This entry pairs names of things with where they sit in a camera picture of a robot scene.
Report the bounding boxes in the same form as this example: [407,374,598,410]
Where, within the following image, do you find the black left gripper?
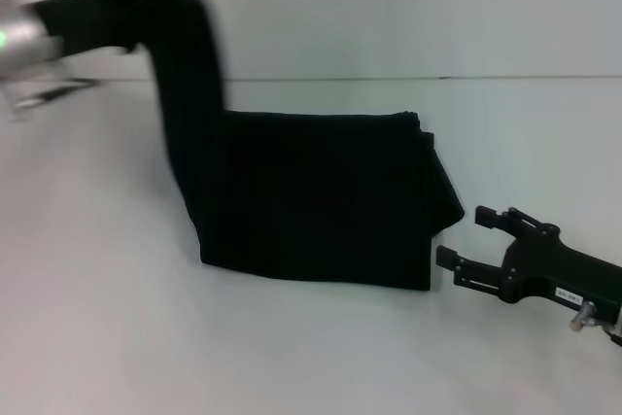
[33,0,147,56]

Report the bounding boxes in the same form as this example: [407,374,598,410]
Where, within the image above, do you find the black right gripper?
[435,204,622,327]

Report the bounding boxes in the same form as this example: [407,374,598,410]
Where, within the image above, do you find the black shirt with FREE print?
[110,0,466,294]

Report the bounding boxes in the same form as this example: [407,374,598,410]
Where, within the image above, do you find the left arm cable with plug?
[8,75,104,121]

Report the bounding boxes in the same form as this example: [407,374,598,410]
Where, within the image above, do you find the arm cable with plug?
[569,300,622,346]
[8,75,104,121]

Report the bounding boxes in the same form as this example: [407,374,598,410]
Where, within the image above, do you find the right arm cable with plug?
[569,300,622,346]

